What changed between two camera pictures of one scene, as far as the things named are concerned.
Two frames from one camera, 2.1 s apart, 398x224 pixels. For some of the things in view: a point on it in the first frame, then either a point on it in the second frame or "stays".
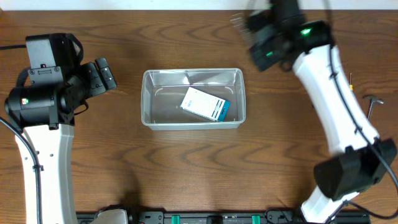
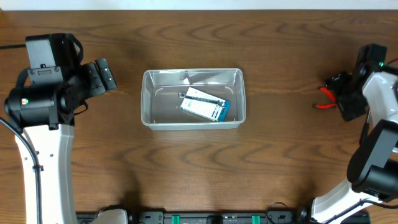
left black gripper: [94, 78] stays
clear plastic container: [193, 99] stays
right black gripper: [260, 66] → [349, 110]
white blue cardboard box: [214, 107] stays
